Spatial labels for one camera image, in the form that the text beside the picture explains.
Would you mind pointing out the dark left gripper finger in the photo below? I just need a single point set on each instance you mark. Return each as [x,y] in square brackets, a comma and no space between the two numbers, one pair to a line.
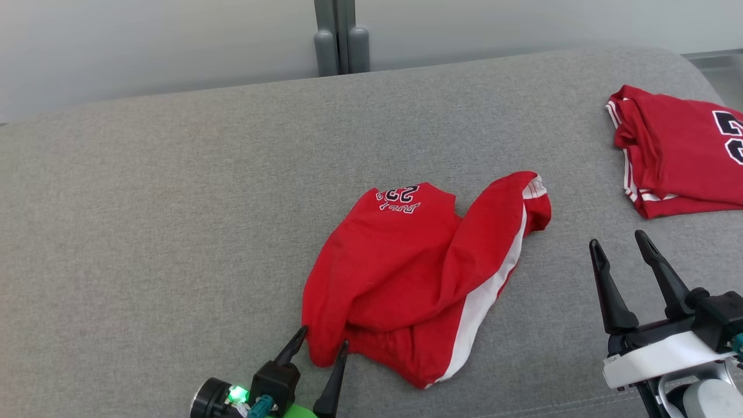
[334,389]
[293,348]

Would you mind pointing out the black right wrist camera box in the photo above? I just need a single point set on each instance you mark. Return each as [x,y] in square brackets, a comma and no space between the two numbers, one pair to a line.
[720,319]

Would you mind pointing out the grey fabric sofa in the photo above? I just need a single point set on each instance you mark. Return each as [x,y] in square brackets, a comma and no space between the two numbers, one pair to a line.
[174,232]

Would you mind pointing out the grey partition post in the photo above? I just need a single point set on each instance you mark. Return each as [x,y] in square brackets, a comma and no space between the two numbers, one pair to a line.
[342,35]

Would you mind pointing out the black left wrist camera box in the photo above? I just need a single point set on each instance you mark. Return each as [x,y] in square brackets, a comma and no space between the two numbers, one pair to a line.
[273,383]

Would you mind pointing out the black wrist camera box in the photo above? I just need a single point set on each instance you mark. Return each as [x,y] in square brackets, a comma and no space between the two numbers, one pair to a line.
[273,383]
[720,319]

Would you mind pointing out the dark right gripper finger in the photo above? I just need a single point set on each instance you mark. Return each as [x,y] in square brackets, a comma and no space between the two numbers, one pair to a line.
[667,284]
[615,305]

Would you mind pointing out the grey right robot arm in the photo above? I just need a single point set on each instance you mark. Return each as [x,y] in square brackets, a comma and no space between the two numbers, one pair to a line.
[708,400]

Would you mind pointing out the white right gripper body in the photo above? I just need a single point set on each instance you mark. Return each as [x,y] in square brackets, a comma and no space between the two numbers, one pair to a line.
[650,357]

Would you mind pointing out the red white bulls shorts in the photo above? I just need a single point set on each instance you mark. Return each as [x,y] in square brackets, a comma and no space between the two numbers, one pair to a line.
[395,273]

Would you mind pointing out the black round left gripper motor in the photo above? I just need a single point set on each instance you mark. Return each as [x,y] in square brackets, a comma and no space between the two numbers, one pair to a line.
[212,400]

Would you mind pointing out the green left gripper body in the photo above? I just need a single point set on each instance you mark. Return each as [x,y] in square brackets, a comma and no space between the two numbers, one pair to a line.
[296,412]

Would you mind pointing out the red white jersey shirt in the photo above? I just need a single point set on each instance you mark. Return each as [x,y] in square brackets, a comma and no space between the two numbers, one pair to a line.
[679,151]

